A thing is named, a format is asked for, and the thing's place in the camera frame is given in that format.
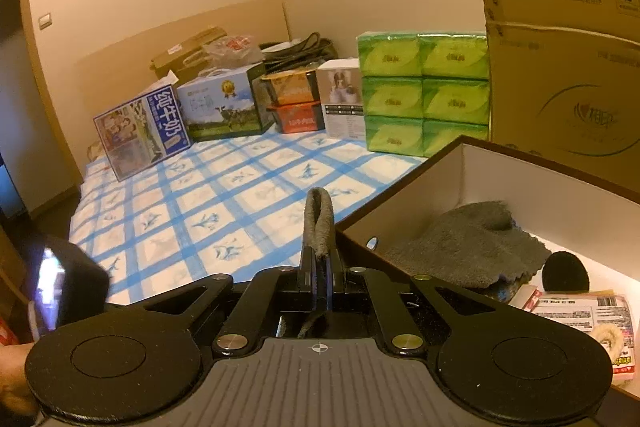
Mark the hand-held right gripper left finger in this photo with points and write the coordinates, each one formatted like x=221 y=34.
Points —
x=306 y=282

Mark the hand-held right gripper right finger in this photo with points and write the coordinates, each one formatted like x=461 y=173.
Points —
x=334 y=282

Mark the gray thin cloth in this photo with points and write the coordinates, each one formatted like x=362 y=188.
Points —
x=317 y=217

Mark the gray fuzzy towel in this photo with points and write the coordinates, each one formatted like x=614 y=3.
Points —
x=460 y=242

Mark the blue fuzzy cloth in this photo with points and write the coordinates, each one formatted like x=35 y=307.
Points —
x=505 y=290

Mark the brown cardboard storage box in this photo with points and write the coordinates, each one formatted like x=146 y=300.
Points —
x=525 y=187

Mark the black round pad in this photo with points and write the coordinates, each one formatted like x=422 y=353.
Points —
x=565 y=272

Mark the red printed packet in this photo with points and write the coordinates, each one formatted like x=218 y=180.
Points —
x=575 y=312

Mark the cream fluffy scrunchie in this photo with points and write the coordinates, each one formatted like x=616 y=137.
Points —
x=612 y=339

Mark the blue milk carton box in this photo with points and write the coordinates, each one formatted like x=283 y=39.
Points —
x=140 y=132

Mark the red gift box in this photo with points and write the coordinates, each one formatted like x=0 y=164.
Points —
x=297 y=118

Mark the white product box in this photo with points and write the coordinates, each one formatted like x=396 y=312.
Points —
x=340 y=102

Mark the orange gift box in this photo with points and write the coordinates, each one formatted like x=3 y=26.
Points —
x=292 y=88

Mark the milk box with cow print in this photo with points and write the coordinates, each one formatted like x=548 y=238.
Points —
x=225 y=104

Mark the stack of green tissue packs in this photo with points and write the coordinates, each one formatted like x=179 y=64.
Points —
x=422 y=92

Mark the clear plastic bag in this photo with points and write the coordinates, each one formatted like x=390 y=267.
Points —
x=235 y=49

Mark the flat brown cardboard box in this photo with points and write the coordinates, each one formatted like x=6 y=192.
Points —
x=185 y=52

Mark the wooden headboard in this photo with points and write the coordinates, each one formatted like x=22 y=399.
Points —
x=150 y=37

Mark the large cardboard box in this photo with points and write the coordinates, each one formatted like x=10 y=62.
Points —
x=560 y=82

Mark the white wall switch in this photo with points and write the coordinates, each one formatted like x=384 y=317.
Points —
x=45 y=21

